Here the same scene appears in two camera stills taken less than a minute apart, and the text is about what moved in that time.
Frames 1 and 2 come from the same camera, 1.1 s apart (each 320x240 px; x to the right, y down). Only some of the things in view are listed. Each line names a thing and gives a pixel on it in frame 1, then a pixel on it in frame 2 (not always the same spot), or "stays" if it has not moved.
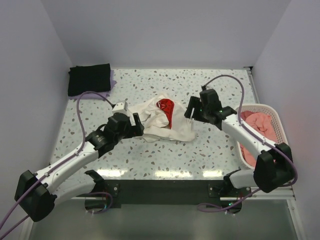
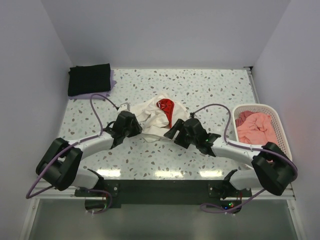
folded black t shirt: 93,78 stays
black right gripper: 194,102 -> 170,134
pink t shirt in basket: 261,124 stays
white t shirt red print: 164,118 stays
